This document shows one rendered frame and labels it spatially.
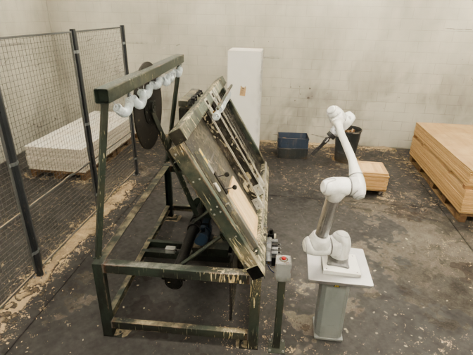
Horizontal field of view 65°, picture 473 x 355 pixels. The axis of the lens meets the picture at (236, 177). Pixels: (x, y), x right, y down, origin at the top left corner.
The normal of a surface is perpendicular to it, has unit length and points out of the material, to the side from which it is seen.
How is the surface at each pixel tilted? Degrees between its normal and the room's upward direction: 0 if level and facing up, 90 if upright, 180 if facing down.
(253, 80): 90
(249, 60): 90
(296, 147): 90
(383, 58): 90
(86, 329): 0
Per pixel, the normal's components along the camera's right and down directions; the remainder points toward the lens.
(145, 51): -0.14, 0.40
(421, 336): 0.02, -0.91
